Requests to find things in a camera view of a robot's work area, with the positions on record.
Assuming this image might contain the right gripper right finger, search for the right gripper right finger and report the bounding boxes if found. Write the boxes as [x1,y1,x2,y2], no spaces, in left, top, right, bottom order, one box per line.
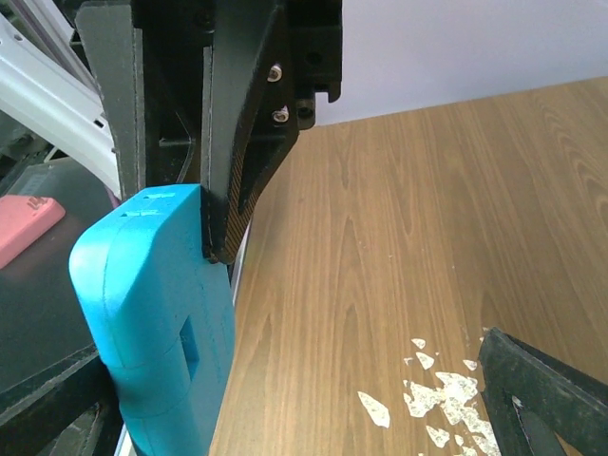
[479,327,607,455]

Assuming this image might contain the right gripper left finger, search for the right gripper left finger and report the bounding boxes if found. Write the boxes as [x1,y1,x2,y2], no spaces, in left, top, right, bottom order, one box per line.
[1,344,124,455]

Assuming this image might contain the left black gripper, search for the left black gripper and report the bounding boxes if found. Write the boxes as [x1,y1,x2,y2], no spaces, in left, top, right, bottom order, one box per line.
[70,1,343,264]

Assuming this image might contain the blue plug adapter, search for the blue plug adapter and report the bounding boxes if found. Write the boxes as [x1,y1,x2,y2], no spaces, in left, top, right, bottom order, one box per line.
[68,184,236,455]

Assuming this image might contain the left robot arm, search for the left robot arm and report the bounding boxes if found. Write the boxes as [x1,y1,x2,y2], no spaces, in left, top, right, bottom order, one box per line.
[1,1,343,264]

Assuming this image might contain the pink white charger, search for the pink white charger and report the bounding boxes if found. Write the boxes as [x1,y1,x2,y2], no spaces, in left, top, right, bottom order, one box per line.
[1,195,66,268]

